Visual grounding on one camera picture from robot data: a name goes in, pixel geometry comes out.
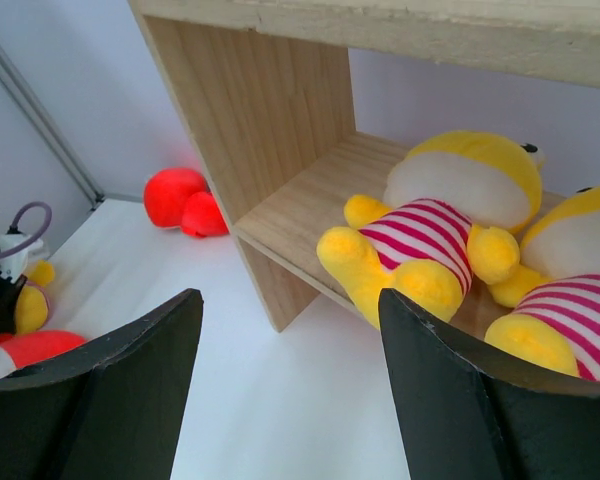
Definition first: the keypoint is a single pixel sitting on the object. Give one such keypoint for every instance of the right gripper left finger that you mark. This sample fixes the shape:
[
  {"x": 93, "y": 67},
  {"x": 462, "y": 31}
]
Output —
[{"x": 110, "y": 409}]

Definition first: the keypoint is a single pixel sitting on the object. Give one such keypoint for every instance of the left corner aluminium post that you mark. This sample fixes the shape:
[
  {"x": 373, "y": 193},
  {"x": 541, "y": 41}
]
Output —
[{"x": 20, "y": 92}]

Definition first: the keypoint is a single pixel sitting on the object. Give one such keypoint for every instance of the wooden two-tier shelf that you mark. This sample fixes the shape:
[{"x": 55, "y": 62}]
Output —
[{"x": 263, "y": 89}]

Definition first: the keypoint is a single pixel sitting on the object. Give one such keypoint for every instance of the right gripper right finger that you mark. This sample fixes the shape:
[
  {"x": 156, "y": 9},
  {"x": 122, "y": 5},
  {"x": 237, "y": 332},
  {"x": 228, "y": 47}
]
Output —
[{"x": 467, "y": 410}]

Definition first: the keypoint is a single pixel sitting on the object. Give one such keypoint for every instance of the yellow frog plush on shelf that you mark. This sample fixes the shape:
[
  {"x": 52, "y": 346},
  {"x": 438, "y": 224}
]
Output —
[{"x": 554, "y": 296}]

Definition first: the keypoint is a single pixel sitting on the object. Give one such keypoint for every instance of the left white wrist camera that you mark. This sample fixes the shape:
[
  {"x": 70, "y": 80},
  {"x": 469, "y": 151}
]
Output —
[{"x": 25, "y": 259}]

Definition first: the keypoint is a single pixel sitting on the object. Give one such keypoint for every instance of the red shark plush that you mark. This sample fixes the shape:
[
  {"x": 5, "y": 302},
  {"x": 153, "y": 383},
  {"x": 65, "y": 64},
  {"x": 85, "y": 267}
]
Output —
[
  {"x": 20, "y": 351},
  {"x": 180, "y": 198}
]

